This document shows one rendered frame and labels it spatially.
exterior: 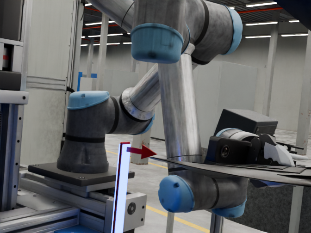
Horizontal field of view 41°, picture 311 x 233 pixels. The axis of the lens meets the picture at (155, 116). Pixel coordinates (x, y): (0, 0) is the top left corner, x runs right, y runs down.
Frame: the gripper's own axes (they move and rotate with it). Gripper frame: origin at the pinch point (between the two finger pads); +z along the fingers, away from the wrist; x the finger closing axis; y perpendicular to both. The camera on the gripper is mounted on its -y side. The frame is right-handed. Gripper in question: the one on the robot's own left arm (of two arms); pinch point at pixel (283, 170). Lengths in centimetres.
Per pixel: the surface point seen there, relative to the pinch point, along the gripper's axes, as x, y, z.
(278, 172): -0.5, -4.5, 7.9
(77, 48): -29, -50, -218
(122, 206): 12.2, -22.3, -9.4
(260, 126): -5, 17, -55
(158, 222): 114, 52, -346
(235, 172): 0.5, -10.5, 8.5
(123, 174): 6.7, -23.2, -8.9
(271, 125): -6, 25, -66
